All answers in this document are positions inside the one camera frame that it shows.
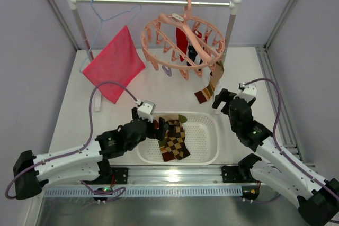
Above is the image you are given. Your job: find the brown argyle sock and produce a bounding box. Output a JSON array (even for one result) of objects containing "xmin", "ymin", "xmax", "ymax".
[{"xmin": 158, "ymin": 115, "xmax": 190, "ymax": 162}]

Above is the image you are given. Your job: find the beige striped sock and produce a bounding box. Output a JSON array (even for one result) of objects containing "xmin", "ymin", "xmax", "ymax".
[{"xmin": 194, "ymin": 61, "xmax": 225, "ymax": 104}]

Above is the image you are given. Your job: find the pink round clip hanger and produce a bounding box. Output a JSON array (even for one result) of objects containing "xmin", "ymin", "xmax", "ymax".
[{"xmin": 140, "ymin": 0, "xmax": 226, "ymax": 80}]

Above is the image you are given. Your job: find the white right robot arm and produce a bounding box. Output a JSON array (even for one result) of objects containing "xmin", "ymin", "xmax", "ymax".
[{"xmin": 212, "ymin": 86, "xmax": 338, "ymax": 225}]

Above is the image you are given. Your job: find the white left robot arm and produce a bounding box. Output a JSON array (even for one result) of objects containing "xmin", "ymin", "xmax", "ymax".
[{"xmin": 9, "ymin": 107, "xmax": 168, "ymax": 200}]

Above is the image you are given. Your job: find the white perforated plastic basket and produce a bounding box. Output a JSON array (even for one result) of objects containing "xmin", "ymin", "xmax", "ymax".
[{"xmin": 136, "ymin": 111, "xmax": 220, "ymax": 166}]

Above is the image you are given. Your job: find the navy blue sock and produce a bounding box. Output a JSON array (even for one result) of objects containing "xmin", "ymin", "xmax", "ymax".
[{"xmin": 187, "ymin": 43, "xmax": 198, "ymax": 62}]

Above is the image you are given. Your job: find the pink towel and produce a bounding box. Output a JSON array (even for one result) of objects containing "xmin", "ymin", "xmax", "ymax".
[{"xmin": 83, "ymin": 26, "xmax": 146, "ymax": 87}]

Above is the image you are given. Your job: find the red sock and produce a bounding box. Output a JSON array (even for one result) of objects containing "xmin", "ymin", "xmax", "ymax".
[{"xmin": 176, "ymin": 28, "xmax": 188, "ymax": 55}]

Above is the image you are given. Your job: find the white metal clothes rack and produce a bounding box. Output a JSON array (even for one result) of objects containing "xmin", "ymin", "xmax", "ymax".
[{"xmin": 64, "ymin": 0, "xmax": 243, "ymax": 112}]

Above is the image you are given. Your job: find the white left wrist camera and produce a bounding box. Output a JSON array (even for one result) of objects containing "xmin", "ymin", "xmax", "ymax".
[{"xmin": 137, "ymin": 100, "xmax": 156, "ymax": 122}]

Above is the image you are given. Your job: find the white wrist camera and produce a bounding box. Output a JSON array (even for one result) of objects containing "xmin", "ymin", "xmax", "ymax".
[
  {"xmin": 137, "ymin": 100, "xmax": 156, "ymax": 122},
  {"xmin": 235, "ymin": 83, "xmax": 257, "ymax": 103}
]

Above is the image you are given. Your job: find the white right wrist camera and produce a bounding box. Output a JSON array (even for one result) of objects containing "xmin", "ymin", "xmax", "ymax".
[{"xmin": 235, "ymin": 83, "xmax": 257, "ymax": 103}]

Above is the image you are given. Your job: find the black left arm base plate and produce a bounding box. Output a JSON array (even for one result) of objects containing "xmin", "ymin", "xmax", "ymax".
[{"xmin": 97, "ymin": 167, "xmax": 129, "ymax": 185}]

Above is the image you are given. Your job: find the aluminium front rail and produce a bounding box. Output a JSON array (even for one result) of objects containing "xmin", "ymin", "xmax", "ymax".
[{"xmin": 44, "ymin": 165, "xmax": 265, "ymax": 203}]

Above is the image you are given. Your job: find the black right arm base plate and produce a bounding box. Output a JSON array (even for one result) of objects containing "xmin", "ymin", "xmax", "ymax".
[{"xmin": 221, "ymin": 165, "xmax": 256, "ymax": 183}]

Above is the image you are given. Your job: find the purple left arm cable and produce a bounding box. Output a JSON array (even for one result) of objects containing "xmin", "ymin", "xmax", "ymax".
[{"xmin": 5, "ymin": 81, "xmax": 141, "ymax": 200}]

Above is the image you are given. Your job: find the blue wire hanger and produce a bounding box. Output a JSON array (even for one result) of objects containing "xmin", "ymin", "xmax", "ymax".
[{"xmin": 79, "ymin": 0, "xmax": 142, "ymax": 73}]

